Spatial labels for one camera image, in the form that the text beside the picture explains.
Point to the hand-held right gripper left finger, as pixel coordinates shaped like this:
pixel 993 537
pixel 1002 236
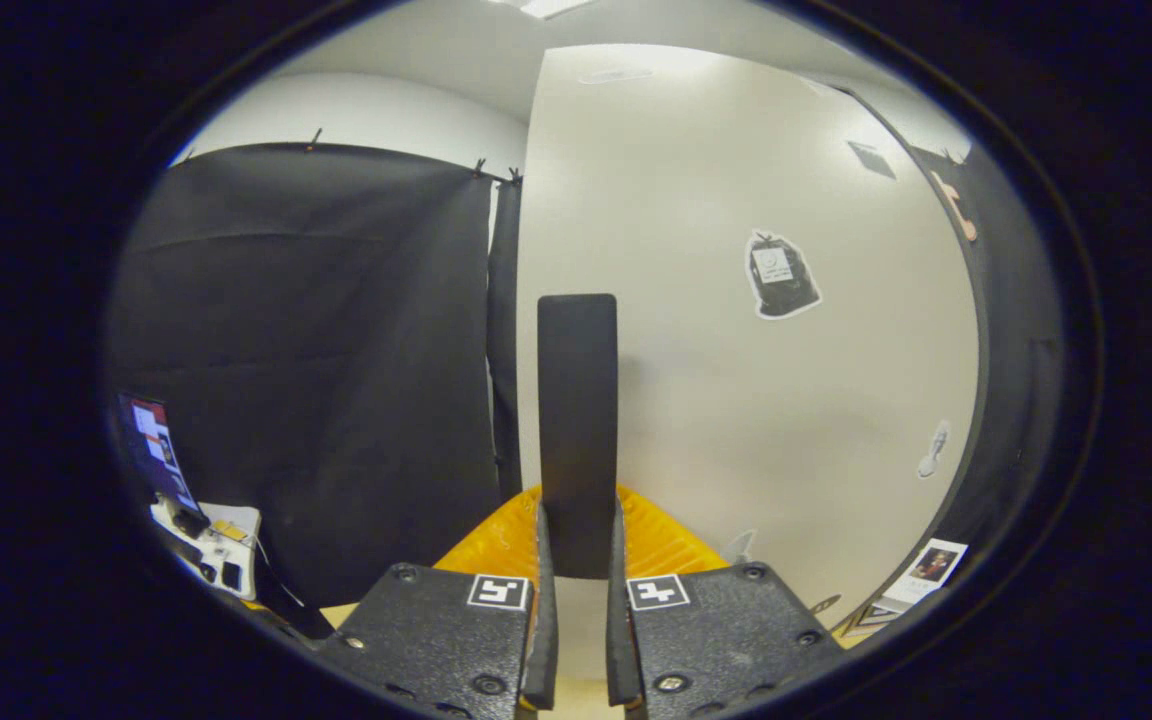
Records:
pixel 539 660

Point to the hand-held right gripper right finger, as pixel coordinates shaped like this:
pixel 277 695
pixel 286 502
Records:
pixel 621 660

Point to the grey cabinet door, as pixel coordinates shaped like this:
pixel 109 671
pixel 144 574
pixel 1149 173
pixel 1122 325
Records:
pixel 736 420

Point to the white plastic device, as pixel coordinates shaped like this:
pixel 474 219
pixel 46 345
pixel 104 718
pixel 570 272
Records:
pixel 226 555

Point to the black backdrop cloth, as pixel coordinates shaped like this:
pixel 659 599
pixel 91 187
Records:
pixel 316 350

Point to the computer monitor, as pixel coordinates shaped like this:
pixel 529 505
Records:
pixel 161 450

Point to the long ceiling light panel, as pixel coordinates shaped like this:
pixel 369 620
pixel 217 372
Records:
pixel 551 6

